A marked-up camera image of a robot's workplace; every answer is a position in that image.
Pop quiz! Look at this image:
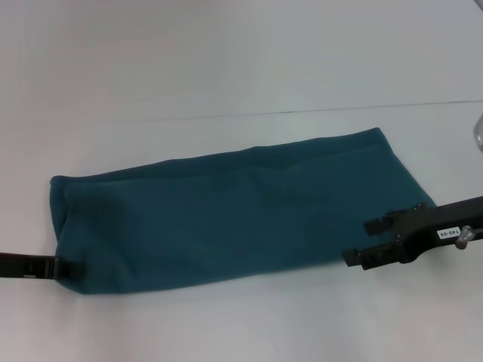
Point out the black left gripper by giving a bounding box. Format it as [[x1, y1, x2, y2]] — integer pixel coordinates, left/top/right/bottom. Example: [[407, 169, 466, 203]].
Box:
[[0, 250, 83, 282]]

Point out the teal blue shirt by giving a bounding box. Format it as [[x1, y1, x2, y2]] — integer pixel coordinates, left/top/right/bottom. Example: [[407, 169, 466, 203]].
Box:
[[48, 127, 439, 296]]

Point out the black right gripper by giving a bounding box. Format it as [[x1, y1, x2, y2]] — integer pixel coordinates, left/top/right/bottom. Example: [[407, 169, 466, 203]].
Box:
[[342, 195, 483, 272]]

